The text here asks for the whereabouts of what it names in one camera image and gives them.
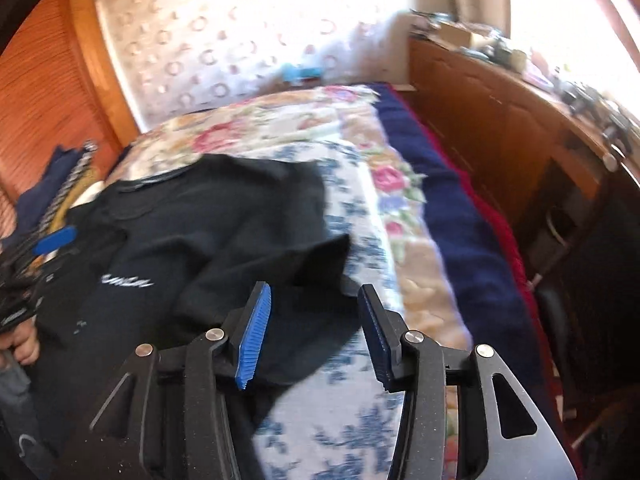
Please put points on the red blanket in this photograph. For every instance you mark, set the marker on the red blanket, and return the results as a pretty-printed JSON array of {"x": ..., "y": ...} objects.
[{"x": 505, "y": 240}]

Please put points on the window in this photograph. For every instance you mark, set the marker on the window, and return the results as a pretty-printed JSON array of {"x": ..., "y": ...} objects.
[{"x": 565, "y": 5}]

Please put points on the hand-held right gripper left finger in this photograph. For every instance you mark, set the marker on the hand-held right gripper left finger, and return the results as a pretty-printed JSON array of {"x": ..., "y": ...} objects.
[{"x": 252, "y": 340}]

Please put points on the sheer curtain with circles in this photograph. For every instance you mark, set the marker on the sheer curtain with circles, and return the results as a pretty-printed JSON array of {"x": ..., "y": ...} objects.
[{"x": 225, "y": 35}]

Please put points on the wooden cabinet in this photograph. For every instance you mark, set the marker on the wooden cabinet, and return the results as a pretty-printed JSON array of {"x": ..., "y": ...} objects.
[{"x": 480, "y": 105}]

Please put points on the navy blanket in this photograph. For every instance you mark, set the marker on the navy blanket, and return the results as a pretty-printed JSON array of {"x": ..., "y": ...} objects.
[{"x": 450, "y": 210}]

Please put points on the blue tissue box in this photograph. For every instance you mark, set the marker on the blue tissue box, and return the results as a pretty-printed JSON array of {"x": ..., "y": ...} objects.
[{"x": 301, "y": 73}]

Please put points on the dark chair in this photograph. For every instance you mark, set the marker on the dark chair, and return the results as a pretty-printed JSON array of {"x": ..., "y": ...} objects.
[{"x": 590, "y": 310}]

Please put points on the pink floral quilt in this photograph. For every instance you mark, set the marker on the pink floral quilt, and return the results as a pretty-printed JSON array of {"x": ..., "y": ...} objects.
[{"x": 280, "y": 120}]

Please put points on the black garment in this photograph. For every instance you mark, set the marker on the black garment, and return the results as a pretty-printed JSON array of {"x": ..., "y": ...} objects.
[{"x": 200, "y": 240}]

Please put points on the person's left hand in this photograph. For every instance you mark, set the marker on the person's left hand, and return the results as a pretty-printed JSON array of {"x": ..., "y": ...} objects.
[{"x": 25, "y": 347}]

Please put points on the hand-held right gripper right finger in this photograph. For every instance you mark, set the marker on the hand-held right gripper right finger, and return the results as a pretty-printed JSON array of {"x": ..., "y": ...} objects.
[{"x": 372, "y": 335}]

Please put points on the blue floral bedsheet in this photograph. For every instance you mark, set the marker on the blue floral bedsheet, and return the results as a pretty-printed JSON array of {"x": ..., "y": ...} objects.
[{"x": 325, "y": 425}]

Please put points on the cardboard box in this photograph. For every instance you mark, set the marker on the cardboard box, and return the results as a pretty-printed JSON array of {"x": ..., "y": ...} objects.
[{"x": 454, "y": 35}]

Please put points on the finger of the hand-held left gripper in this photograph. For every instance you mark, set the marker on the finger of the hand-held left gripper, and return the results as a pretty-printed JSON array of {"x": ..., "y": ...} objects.
[{"x": 56, "y": 240}]

